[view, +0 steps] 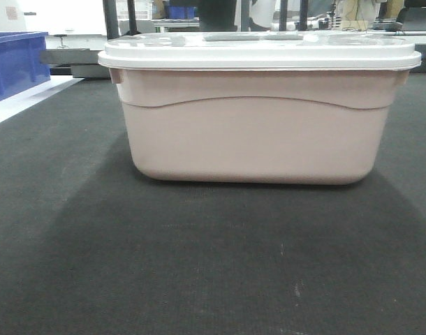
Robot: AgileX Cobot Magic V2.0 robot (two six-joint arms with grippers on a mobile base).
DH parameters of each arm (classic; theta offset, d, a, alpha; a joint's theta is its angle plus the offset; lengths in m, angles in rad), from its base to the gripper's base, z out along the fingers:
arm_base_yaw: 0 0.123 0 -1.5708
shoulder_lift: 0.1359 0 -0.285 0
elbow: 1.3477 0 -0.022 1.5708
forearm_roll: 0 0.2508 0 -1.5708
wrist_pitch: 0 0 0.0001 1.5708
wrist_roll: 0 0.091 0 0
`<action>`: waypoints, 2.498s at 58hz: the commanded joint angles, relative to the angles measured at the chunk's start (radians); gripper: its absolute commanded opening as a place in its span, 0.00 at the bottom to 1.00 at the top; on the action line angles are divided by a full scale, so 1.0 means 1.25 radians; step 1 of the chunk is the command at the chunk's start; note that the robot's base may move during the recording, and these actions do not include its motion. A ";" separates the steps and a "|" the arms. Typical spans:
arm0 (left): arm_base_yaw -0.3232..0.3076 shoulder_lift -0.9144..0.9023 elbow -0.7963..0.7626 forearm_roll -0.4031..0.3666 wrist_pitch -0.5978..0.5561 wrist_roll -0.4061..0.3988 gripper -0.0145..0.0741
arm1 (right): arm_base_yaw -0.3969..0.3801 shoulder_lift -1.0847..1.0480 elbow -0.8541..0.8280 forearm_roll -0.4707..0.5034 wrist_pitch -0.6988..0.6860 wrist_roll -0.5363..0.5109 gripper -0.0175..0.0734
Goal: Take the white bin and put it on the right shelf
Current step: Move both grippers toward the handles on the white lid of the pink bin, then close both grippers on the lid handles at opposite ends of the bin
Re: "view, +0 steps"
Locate dark grey table mat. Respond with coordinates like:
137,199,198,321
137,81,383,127
0,74,426,334

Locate pale pink storage bin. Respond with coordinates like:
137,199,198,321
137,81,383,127
110,69,409,185

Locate blue plastic crate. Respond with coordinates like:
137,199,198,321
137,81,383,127
0,31,50,101

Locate white bin lid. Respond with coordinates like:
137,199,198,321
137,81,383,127
98,31,422,71

